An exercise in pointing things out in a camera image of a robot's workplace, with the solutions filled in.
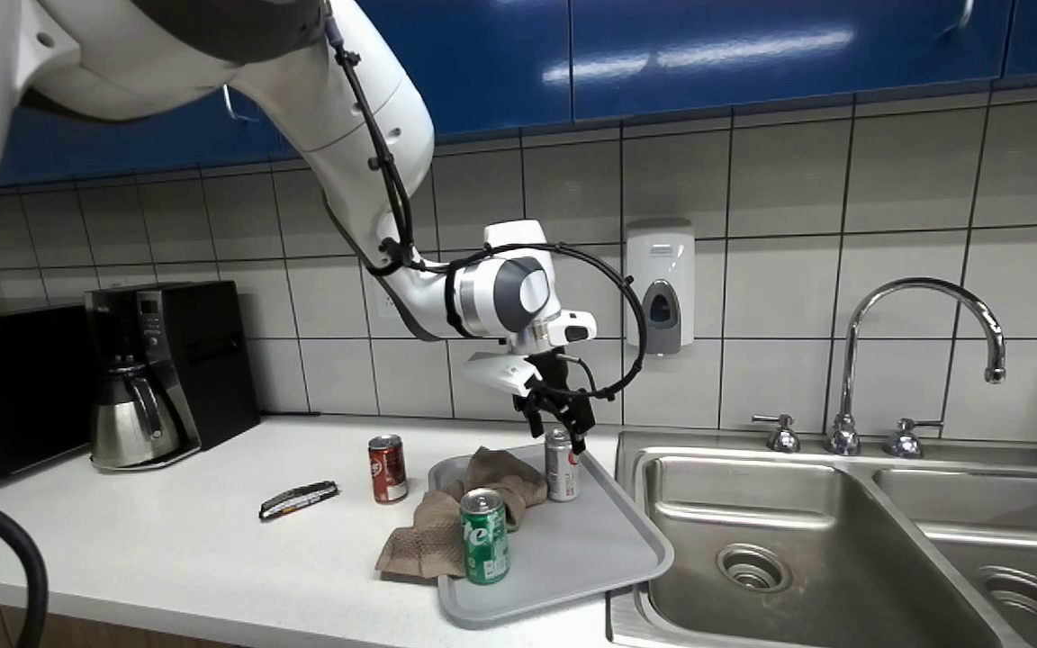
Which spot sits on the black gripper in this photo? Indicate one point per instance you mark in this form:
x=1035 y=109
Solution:
x=550 y=384

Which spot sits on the silver soda can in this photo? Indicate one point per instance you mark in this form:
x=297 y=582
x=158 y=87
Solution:
x=563 y=468

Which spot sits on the green soda can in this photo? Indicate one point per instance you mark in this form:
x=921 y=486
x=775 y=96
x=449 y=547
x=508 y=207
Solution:
x=485 y=541

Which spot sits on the red soda can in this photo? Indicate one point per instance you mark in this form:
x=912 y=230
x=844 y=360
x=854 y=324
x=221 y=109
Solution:
x=389 y=468

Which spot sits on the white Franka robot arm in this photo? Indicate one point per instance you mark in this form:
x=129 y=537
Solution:
x=350 y=121

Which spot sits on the grey plastic tray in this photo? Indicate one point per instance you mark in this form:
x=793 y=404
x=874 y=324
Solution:
x=578 y=550

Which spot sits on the beige waffle cloth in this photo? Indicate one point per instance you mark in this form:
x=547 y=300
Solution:
x=434 y=535

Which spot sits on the stainless steel double sink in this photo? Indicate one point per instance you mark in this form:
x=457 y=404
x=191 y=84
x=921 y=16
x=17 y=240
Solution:
x=784 y=525

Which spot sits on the black steel coffee maker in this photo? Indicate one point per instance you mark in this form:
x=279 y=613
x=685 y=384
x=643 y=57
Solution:
x=215 y=360

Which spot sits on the chrome gooseneck faucet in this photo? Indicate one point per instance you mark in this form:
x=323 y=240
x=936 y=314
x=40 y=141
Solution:
x=918 y=284

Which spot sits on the blue glossy upper cabinet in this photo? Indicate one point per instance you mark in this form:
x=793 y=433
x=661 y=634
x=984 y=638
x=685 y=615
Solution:
x=721 y=55

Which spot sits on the steel coffee carafe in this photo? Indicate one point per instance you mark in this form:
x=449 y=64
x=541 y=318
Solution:
x=124 y=433

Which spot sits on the wooden lower cabinet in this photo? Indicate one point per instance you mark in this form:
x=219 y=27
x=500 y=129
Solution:
x=88 y=628

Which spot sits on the black microwave oven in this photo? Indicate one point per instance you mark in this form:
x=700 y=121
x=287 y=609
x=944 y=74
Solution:
x=17 y=397

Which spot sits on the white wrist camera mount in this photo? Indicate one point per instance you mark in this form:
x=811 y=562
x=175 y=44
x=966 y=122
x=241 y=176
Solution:
x=502 y=376

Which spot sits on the white wall soap dispenser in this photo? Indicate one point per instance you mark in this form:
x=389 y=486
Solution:
x=661 y=264

